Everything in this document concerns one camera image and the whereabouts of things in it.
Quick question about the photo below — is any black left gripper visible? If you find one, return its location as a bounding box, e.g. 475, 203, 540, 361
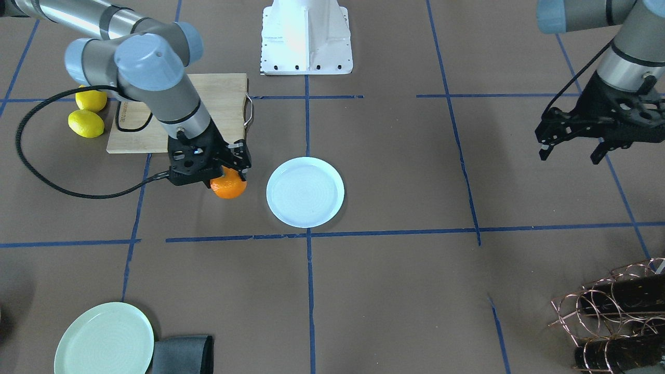
535, 73, 664, 164

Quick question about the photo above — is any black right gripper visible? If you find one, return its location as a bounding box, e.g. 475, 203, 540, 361
168, 125, 252, 190

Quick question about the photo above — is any orange fruit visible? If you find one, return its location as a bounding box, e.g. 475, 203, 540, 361
212, 166, 247, 199

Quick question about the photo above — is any light blue plate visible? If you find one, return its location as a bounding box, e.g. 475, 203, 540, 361
266, 157, 346, 228

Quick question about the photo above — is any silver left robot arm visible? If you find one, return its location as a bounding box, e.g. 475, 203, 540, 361
535, 1, 664, 164

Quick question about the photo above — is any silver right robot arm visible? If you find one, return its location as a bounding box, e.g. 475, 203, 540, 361
2, 1, 251, 185

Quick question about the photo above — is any mint green plate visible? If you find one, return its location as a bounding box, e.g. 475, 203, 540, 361
53, 302, 155, 373

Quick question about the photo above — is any wooden cutting board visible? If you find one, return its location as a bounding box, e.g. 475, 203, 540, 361
107, 73, 252, 154

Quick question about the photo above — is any lower yellow lemon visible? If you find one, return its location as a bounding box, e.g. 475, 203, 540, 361
68, 109, 105, 138

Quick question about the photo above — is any yellow lemon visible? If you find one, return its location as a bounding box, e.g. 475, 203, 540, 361
74, 90, 109, 113
68, 109, 105, 138

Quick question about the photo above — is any upper yellow lemon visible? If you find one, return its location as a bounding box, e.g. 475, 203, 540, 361
74, 90, 109, 113

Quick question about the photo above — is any upper dark wine bottle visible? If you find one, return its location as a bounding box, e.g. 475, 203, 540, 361
578, 274, 664, 317

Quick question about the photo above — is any dark wine bottle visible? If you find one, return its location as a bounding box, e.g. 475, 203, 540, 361
574, 335, 663, 373
578, 274, 664, 317

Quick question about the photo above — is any dark grey folded cloth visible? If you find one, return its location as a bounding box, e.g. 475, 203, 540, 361
152, 335, 215, 373

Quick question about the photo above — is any lower dark wine bottle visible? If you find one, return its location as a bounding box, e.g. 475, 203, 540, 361
574, 335, 663, 373

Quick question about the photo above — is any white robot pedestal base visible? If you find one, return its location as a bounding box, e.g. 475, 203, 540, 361
260, 1, 354, 76

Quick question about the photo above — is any copper wire bottle rack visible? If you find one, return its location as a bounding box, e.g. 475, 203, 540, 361
551, 258, 663, 373

